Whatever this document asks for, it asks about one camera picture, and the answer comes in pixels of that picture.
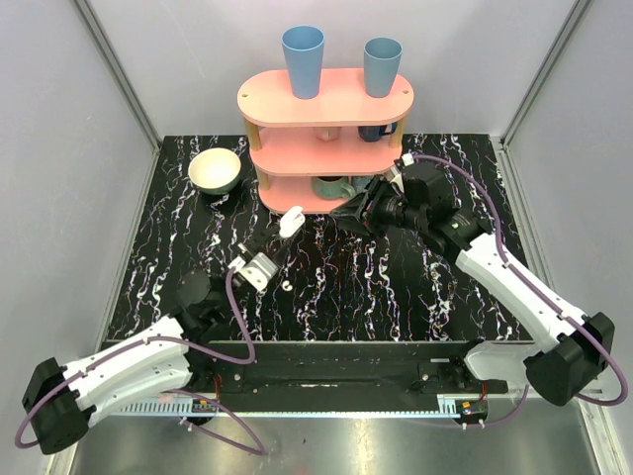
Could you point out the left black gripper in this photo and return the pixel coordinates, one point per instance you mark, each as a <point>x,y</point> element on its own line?
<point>258,245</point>

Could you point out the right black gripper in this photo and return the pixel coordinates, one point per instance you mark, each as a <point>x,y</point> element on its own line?
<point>354,209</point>

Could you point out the white earbuds charging case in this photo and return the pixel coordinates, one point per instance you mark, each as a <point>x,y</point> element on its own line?
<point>291,222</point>

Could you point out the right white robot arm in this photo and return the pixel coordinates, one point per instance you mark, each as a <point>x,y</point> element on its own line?
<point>568,349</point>

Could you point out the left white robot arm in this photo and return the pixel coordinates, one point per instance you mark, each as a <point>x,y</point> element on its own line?
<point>62,401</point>

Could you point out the light blue mug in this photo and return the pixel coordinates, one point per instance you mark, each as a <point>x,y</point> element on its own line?
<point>360,183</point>

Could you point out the teal green mug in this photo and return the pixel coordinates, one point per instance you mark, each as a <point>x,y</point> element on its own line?
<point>333,187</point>

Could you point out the black marble mat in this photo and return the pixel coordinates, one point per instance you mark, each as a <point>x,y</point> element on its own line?
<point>345,287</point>

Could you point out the pink three-tier shelf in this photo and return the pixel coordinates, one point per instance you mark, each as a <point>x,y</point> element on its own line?
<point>341,132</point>

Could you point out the navy blue mug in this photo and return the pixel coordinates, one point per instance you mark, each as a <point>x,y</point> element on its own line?
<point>372,134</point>

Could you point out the pink mug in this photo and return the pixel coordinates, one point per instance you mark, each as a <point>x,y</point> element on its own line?
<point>327,134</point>

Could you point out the white green bowl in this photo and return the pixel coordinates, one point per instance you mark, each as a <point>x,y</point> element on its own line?
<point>215,171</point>

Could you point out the blue cup right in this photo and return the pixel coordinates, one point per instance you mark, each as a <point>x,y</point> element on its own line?
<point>382,57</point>

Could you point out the tall blue cup left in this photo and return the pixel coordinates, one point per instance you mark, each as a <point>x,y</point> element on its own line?
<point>303,51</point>

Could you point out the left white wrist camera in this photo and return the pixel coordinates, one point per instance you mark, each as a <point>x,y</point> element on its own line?
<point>257,272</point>

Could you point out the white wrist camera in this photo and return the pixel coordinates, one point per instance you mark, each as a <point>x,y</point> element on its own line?
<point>257,272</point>
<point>394,175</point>

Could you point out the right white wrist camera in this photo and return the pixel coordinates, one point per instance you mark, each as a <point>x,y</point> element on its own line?
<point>394,175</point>

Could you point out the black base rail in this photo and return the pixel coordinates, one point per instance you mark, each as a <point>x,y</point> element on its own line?
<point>333,376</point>

